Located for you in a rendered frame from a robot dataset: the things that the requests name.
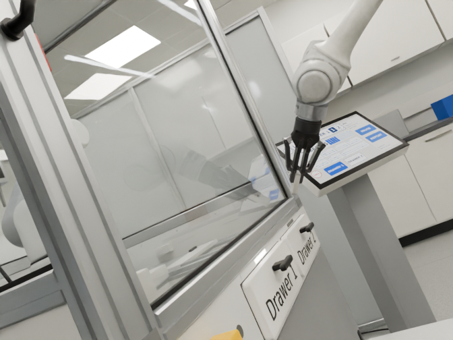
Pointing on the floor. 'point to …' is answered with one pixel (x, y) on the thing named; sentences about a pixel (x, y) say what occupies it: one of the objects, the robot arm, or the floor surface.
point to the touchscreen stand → (380, 256)
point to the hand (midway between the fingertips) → (295, 182)
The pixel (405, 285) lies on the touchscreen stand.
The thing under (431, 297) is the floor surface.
